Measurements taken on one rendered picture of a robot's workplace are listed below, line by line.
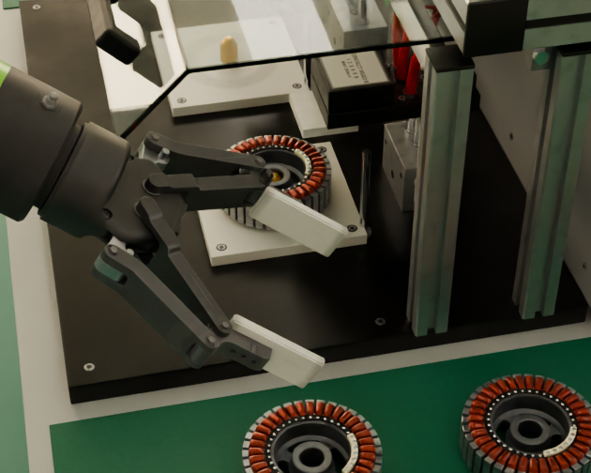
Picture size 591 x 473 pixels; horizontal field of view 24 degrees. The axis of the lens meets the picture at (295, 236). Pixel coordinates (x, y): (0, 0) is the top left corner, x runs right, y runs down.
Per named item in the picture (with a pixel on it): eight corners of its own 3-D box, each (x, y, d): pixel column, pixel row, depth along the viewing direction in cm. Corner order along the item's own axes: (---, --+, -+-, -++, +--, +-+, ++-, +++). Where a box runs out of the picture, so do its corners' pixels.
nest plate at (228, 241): (211, 267, 127) (210, 256, 127) (186, 169, 139) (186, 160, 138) (367, 244, 130) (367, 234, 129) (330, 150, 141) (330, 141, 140)
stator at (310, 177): (233, 243, 128) (231, 212, 126) (204, 172, 136) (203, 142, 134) (345, 221, 131) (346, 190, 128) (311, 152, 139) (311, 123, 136)
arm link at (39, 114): (-14, 112, 85) (29, 32, 92) (-74, 227, 92) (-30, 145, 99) (73, 157, 86) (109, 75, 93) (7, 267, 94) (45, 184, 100)
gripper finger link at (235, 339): (206, 314, 90) (197, 346, 88) (272, 347, 91) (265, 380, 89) (196, 328, 91) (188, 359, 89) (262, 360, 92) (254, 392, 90)
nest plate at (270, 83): (173, 117, 145) (172, 108, 144) (153, 41, 156) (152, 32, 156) (310, 99, 148) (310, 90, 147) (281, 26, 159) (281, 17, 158)
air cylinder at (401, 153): (401, 212, 133) (403, 168, 130) (381, 166, 139) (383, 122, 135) (450, 205, 134) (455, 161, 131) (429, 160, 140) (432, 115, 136)
